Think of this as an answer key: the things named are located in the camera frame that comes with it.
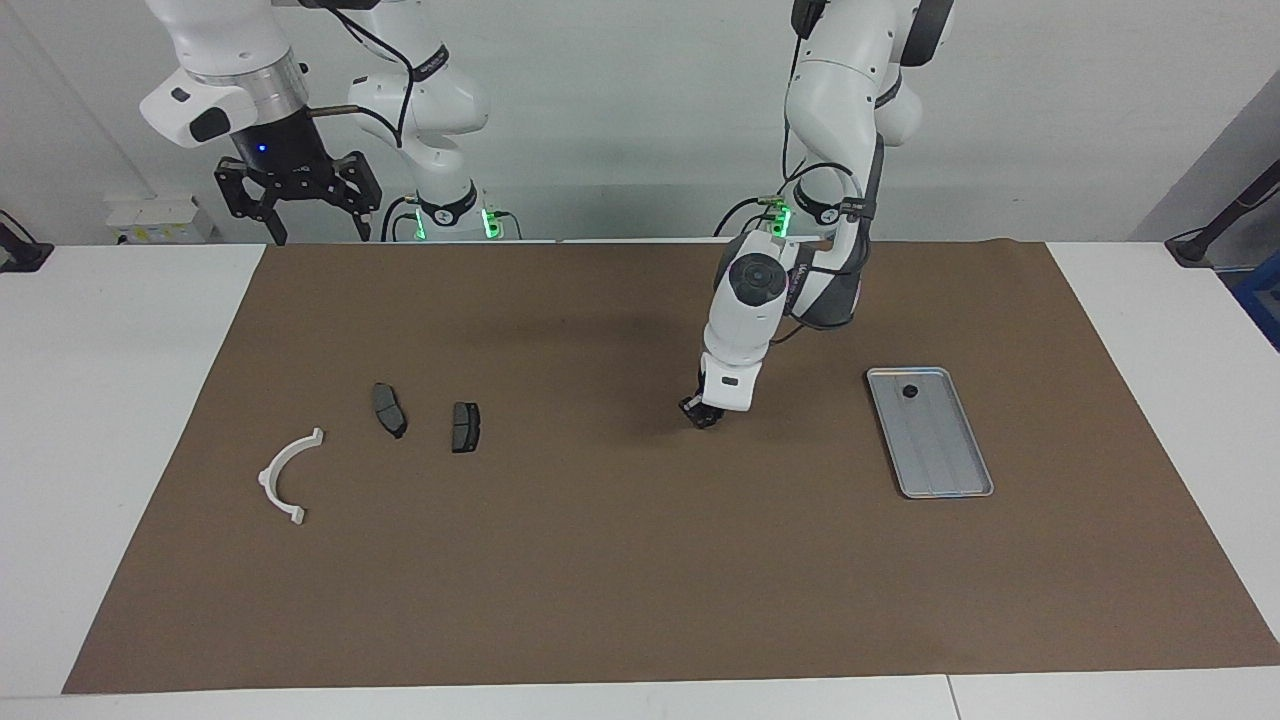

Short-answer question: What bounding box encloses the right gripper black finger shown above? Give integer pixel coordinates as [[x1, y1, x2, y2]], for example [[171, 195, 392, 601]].
[[213, 160, 291, 247], [333, 150, 384, 243]]

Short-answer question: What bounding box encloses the silver metal tray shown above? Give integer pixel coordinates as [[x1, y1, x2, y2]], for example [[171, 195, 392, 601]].
[[866, 367, 995, 500]]

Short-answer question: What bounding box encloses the white power strip box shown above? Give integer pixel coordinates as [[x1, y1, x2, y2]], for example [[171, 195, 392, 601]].
[[105, 196, 226, 245]]

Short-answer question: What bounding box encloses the brown table mat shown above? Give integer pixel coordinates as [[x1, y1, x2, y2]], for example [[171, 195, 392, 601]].
[[62, 240, 1280, 696]]

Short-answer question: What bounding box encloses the curved dark brake pad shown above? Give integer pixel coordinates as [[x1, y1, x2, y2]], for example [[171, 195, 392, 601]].
[[372, 383, 408, 440]]

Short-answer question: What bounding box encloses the blue crate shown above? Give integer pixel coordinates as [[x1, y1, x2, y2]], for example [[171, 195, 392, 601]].
[[1232, 250, 1280, 351]]

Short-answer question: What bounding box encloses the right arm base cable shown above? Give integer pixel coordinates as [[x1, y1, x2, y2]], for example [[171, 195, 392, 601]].
[[380, 195, 421, 243]]

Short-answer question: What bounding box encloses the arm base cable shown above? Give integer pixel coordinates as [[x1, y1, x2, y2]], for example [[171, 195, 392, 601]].
[[712, 190, 791, 239], [380, 195, 421, 243]]

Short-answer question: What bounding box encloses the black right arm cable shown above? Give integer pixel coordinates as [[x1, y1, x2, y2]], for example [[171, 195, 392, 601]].
[[310, 0, 416, 151]]

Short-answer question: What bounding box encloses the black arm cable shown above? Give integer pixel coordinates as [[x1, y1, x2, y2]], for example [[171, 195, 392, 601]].
[[310, 0, 416, 151], [770, 0, 889, 346]]

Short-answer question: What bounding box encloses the left arm base cable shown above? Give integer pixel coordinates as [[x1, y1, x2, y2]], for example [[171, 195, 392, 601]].
[[712, 190, 791, 239]]

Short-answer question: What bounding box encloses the black clamp mount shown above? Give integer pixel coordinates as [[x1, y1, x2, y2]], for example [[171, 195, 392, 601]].
[[0, 210, 54, 273]]

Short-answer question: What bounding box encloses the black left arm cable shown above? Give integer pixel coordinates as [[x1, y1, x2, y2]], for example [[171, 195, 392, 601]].
[[770, 0, 889, 346]]

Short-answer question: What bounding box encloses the white semicircular bracket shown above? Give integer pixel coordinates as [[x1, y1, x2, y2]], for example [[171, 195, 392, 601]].
[[258, 428, 325, 527]]

